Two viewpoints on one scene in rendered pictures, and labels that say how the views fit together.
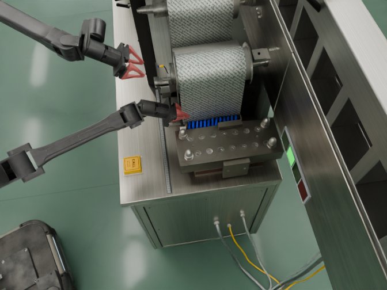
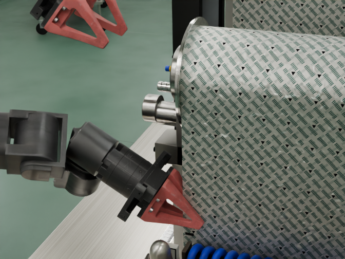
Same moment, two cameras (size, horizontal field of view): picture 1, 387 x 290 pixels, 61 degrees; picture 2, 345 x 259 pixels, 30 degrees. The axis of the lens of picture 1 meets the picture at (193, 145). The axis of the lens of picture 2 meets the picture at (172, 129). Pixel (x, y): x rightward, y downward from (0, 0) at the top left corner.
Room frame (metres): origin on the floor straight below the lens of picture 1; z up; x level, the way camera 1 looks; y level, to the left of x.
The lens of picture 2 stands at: (0.10, -0.27, 1.54)
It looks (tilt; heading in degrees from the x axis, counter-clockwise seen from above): 25 degrees down; 26
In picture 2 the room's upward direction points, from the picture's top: 1 degrees counter-clockwise
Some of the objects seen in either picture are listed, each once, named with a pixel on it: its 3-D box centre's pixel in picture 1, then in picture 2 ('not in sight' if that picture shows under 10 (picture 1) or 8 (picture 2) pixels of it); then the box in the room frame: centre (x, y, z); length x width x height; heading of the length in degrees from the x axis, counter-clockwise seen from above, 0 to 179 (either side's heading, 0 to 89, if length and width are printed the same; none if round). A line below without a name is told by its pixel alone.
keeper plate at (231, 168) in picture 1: (235, 168); not in sight; (0.56, -0.16, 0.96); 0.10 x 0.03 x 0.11; 96
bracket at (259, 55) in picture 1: (260, 54); not in sight; (0.85, -0.25, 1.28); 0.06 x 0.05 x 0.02; 96
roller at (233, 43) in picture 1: (205, 59); not in sight; (0.95, -0.07, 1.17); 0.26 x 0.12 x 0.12; 96
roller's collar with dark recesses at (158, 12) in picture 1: (160, 7); not in sight; (1.06, 0.09, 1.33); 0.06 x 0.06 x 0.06; 6
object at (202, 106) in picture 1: (211, 106); (271, 209); (0.77, -0.08, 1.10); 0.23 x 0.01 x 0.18; 96
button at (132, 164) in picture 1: (132, 164); not in sight; (0.64, 0.26, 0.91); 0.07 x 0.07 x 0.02; 6
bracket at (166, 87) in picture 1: (170, 100); (179, 188); (0.85, 0.09, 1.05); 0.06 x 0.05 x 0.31; 96
